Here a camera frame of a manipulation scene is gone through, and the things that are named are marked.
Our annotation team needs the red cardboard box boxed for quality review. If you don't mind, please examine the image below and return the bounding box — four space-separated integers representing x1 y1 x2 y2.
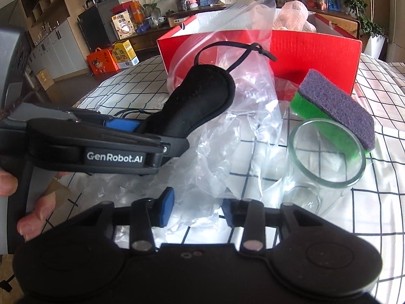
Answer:
157 9 363 96

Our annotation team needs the pink mesh bath pouf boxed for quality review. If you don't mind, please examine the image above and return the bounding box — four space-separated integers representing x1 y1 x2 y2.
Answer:
273 1 317 33

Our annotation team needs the clear glass cup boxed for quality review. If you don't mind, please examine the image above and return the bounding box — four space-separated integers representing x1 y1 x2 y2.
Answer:
287 118 367 217

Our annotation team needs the white planter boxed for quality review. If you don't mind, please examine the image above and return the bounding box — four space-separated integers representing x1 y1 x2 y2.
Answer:
361 34 389 60

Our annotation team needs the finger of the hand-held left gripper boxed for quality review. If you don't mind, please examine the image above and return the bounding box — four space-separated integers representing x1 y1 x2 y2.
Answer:
156 135 191 165
63 109 143 134

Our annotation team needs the white cupboard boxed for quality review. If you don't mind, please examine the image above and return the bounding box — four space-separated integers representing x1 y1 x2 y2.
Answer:
28 18 91 82

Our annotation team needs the tall green potted tree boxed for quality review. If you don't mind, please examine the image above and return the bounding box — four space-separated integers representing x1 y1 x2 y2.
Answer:
335 0 387 39

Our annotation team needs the clear plastic bag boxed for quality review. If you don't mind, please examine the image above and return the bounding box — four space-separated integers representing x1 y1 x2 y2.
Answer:
84 0 287 245

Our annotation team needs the purple and green sponge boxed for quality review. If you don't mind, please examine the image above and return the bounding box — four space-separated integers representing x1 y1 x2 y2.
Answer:
289 68 377 159

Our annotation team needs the yellow carton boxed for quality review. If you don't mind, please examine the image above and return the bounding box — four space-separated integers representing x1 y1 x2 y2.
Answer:
112 39 140 69

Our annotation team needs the brown cardboard box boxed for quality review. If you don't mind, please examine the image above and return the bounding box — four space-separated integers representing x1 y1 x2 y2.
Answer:
34 68 53 90

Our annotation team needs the wooden wall shelf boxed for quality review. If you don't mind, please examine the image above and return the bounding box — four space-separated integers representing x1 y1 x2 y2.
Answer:
17 0 79 39

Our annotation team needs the black low cabinet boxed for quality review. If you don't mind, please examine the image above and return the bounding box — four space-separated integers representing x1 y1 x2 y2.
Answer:
77 4 120 52

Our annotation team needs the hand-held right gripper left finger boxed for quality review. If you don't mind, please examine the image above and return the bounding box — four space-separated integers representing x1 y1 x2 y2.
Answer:
73 187 175 253

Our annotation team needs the orange gift box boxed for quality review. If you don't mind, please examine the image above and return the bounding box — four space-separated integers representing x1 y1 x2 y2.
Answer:
86 48 120 75

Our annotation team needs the black eye mask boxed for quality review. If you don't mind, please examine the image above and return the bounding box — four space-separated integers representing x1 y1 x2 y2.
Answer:
114 41 278 141

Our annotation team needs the person's left hand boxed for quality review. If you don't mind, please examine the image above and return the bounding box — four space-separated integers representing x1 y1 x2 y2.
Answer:
0 168 71 242

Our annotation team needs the red and cream gift box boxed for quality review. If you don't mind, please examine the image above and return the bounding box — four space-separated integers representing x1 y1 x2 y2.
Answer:
110 1 144 36

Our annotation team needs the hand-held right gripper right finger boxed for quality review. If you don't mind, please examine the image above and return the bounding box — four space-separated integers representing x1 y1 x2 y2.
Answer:
221 198 321 253

